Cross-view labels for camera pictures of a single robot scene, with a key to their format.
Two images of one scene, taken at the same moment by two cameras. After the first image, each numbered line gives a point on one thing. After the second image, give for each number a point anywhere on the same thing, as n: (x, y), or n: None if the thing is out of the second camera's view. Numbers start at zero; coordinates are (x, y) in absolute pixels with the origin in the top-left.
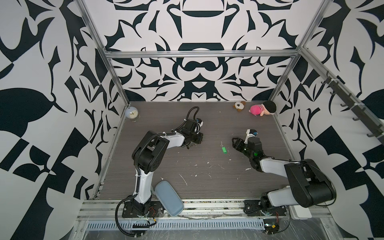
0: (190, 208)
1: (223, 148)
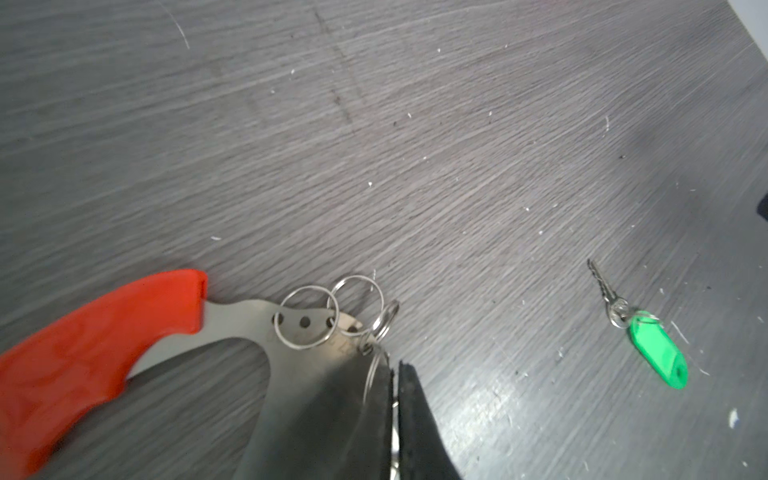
0: None
1: (646, 332)
